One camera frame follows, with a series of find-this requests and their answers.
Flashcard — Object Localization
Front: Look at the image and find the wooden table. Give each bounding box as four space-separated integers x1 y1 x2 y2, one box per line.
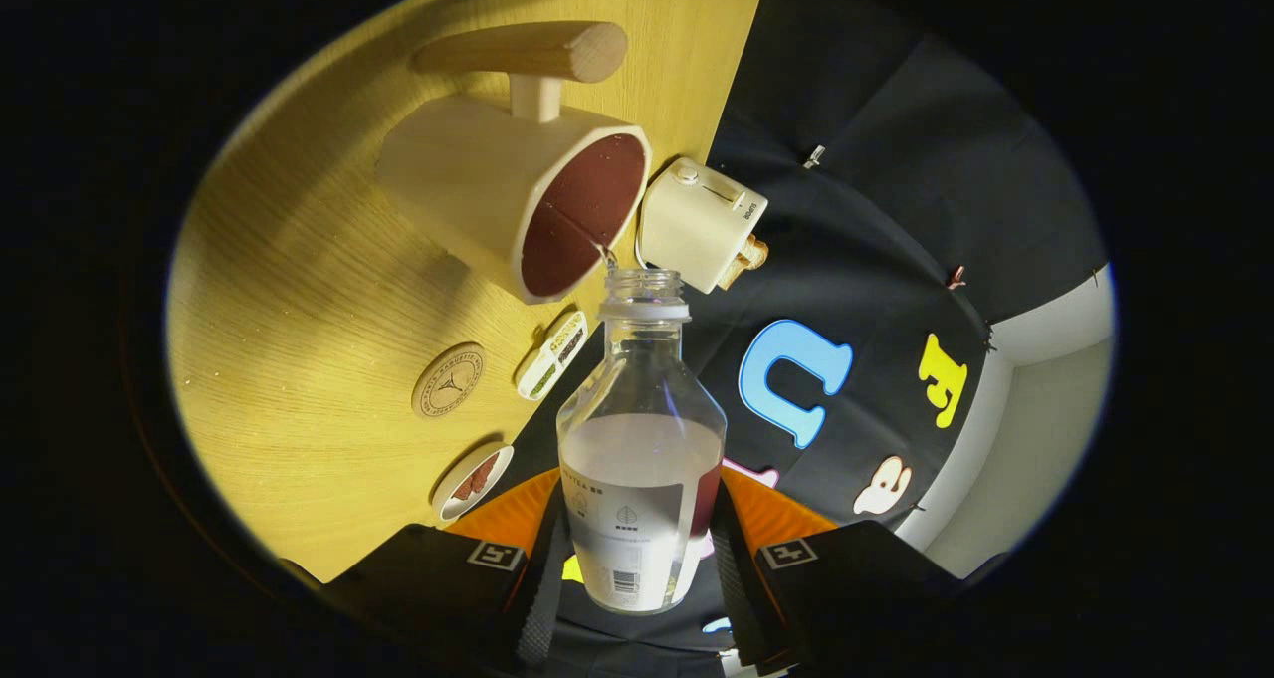
164 0 767 584

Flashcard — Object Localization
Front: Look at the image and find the cream cup wooden handle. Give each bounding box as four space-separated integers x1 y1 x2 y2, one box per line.
375 21 653 306

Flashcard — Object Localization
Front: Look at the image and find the black backdrop cloth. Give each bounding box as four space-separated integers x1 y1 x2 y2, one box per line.
478 0 1111 678

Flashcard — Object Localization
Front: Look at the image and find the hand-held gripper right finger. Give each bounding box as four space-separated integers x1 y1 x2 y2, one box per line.
709 464 968 678

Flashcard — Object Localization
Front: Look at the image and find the cream toaster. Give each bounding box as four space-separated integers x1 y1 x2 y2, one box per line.
637 157 769 295

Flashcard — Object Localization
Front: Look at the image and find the white round plate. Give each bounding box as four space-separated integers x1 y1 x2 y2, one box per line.
431 445 516 525

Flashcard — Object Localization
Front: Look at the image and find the clear juice bottle white label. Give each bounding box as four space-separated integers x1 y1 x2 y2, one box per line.
556 268 729 616

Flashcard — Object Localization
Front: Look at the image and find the round wooden coaster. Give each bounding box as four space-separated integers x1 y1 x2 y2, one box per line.
411 342 487 419

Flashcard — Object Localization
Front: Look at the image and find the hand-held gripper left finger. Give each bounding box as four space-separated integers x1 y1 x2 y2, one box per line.
279 467 570 678

